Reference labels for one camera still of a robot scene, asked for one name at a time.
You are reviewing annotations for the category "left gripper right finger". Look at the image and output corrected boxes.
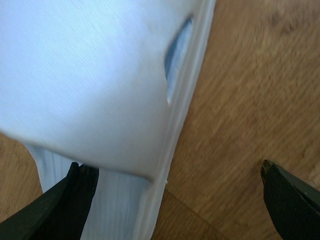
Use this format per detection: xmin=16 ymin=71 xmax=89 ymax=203
xmin=260 ymin=159 xmax=320 ymax=240

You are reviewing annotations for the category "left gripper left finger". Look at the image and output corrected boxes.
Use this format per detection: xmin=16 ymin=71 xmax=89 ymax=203
xmin=0 ymin=162 xmax=99 ymax=240

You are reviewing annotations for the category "light blue slipper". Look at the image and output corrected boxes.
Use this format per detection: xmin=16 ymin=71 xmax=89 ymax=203
xmin=0 ymin=0 xmax=216 ymax=240

